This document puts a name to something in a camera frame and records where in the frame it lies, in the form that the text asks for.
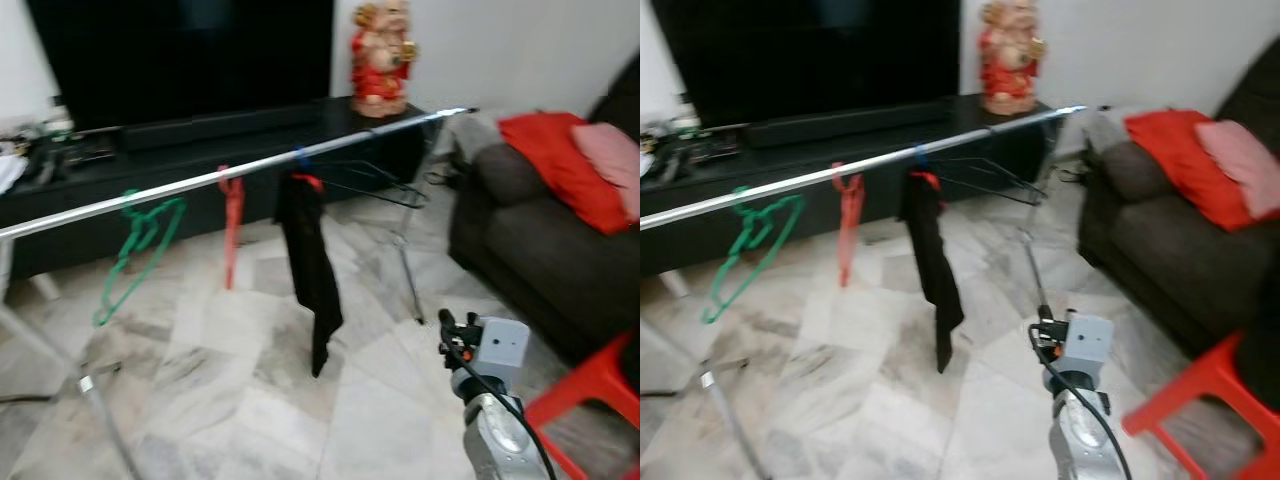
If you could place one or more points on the red hanger with pink hook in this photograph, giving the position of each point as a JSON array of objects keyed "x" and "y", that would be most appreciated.
[
  {"x": 850, "y": 225},
  {"x": 232, "y": 230}
]

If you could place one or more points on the red hanger with blue hook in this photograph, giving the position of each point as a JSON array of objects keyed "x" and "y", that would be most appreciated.
[
  {"x": 310, "y": 180},
  {"x": 925, "y": 180}
]

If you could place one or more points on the black tv console cabinet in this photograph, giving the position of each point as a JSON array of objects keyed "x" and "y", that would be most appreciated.
[
  {"x": 260, "y": 215},
  {"x": 880, "y": 215}
]

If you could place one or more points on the pink cushion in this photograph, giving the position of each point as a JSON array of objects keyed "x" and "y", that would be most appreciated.
[
  {"x": 610, "y": 160},
  {"x": 1245, "y": 160}
]

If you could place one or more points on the silver metal clothes rack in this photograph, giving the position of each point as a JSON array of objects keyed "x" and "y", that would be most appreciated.
[
  {"x": 200, "y": 180},
  {"x": 1000, "y": 129}
]

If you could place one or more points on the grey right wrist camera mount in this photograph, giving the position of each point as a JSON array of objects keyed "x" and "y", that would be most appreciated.
[
  {"x": 1088, "y": 342},
  {"x": 500, "y": 345}
]

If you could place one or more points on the dark grey plastic hanger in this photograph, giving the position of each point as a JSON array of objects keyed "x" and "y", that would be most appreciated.
[
  {"x": 1030, "y": 190},
  {"x": 405, "y": 193}
]

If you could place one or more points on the black shirt white print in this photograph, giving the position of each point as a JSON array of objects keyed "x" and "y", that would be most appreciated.
[
  {"x": 930, "y": 270},
  {"x": 310, "y": 270}
]

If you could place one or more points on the dark brown sofa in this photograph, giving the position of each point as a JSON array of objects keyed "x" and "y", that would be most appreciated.
[
  {"x": 1160, "y": 250},
  {"x": 540, "y": 250}
]

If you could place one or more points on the red cushion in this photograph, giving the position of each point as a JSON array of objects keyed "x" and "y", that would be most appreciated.
[
  {"x": 555, "y": 160},
  {"x": 1180, "y": 155}
]

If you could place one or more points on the grey cloth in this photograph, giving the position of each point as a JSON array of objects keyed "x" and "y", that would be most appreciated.
[{"x": 475, "y": 138}]

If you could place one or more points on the black flat screen television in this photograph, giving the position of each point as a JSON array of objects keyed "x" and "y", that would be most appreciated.
[
  {"x": 800, "y": 60},
  {"x": 180, "y": 60}
]

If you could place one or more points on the black soundbar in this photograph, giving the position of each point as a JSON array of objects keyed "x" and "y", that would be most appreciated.
[
  {"x": 850, "y": 122},
  {"x": 230, "y": 125}
]

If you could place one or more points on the red laughing buddha statue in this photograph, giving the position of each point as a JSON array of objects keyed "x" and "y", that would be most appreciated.
[
  {"x": 382, "y": 70},
  {"x": 1010, "y": 70}
]

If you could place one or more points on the green plastic hanger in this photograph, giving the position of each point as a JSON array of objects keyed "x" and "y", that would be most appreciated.
[
  {"x": 128, "y": 205},
  {"x": 742, "y": 200}
]

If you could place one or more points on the red plastic stool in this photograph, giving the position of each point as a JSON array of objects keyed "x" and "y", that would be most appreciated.
[
  {"x": 590, "y": 385},
  {"x": 1215, "y": 375}
]

